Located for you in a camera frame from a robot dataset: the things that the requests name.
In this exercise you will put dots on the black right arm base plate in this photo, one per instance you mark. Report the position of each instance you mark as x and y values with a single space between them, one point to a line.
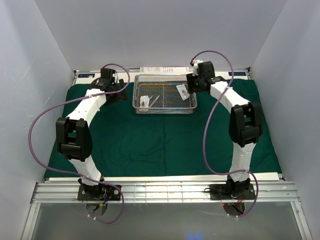
220 192

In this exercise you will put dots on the silver surgical scissors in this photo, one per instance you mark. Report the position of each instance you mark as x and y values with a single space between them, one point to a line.
154 101

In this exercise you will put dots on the clear pouch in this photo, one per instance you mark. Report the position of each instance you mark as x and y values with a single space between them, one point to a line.
183 92
144 101

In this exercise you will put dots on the blue label right corner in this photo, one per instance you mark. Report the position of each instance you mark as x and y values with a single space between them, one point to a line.
237 73

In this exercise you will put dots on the white paper sheet at back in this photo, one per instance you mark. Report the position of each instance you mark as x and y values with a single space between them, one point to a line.
165 69

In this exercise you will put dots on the metal wire mesh tray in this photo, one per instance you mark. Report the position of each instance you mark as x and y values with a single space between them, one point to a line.
164 85

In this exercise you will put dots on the aluminium front frame rail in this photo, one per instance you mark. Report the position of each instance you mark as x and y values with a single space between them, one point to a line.
161 192

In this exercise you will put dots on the blue label left corner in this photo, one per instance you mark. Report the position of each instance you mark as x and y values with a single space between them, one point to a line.
86 75

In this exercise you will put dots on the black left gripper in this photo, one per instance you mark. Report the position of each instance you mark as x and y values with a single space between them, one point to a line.
121 95

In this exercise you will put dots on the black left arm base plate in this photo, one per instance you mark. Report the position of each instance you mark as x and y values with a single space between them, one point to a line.
99 192

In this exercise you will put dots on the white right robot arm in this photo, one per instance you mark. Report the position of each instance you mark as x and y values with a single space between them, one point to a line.
245 123

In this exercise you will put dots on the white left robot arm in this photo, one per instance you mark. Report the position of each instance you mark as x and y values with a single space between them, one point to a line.
73 137

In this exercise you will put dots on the blue label corner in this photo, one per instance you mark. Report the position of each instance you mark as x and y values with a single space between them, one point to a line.
86 75
237 73

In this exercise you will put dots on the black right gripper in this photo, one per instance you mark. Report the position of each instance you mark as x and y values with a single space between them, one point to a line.
190 78

